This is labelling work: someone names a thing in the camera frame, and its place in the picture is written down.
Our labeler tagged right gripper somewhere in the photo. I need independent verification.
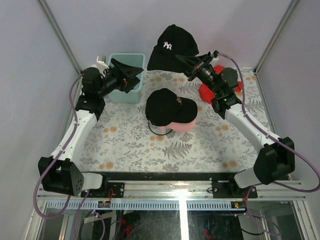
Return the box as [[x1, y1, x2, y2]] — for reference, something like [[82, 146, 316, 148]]
[[174, 54, 223, 97]]

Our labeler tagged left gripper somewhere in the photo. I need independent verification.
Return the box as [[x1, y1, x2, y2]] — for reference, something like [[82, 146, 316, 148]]
[[97, 58, 143, 98]]

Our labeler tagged left corner aluminium post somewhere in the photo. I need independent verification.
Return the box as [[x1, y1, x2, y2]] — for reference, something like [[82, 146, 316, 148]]
[[36, 0, 82, 74]]

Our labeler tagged black wire hat stand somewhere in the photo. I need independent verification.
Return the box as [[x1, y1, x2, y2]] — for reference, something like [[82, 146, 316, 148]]
[[148, 121, 173, 136]]

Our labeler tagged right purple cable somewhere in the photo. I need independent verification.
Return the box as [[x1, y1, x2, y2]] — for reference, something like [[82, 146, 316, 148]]
[[217, 52, 320, 237]]

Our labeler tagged black cap gold logo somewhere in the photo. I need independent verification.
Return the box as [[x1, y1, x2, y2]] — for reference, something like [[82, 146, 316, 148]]
[[145, 88, 198, 127]]

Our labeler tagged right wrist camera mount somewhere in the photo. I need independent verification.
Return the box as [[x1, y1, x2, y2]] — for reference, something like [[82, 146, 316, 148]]
[[209, 50, 219, 66]]

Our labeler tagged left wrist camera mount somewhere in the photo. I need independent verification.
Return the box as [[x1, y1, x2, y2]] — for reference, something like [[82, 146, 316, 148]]
[[95, 54, 110, 76]]

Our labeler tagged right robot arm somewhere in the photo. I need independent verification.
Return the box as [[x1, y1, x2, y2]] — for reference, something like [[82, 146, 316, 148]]
[[175, 51, 295, 198]]

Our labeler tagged pink baseball cap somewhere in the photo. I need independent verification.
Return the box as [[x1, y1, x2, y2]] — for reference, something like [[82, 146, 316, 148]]
[[158, 119, 196, 133]]

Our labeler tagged red cloth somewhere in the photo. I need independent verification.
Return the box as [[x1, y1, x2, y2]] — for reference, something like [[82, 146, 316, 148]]
[[198, 65, 243, 105]]

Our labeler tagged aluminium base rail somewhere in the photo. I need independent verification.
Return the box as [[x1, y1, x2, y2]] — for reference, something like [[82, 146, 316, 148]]
[[37, 179, 307, 200]]

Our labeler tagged floral table mat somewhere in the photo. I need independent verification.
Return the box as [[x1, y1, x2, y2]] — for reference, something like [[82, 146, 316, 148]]
[[74, 66, 285, 173]]

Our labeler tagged teal plastic bin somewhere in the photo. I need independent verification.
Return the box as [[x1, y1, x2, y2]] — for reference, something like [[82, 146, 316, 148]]
[[108, 53, 146, 104]]

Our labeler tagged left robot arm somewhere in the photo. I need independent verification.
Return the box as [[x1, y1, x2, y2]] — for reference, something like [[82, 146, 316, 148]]
[[38, 58, 143, 198]]

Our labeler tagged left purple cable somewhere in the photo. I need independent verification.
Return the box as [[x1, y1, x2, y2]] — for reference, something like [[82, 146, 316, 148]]
[[33, 72, 106, 240]]

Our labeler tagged right corner aluminium post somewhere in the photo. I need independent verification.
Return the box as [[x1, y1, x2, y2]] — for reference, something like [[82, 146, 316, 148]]
[[252, 0, 301, 75]]

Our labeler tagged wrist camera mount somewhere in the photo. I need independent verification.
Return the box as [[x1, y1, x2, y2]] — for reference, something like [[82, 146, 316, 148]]
[[209, 50, 219, 66], [95, 54, 110, 76]]

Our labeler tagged purple cable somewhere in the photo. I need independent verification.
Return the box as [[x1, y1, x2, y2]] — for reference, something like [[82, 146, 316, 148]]
[[33, 72, 106, 240], [217, 52, 320, 237]]

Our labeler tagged corner aluminium post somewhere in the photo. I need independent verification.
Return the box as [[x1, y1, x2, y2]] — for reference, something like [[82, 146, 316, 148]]
[[252, 0, 301, 75], [36, 0, 82, 74]]

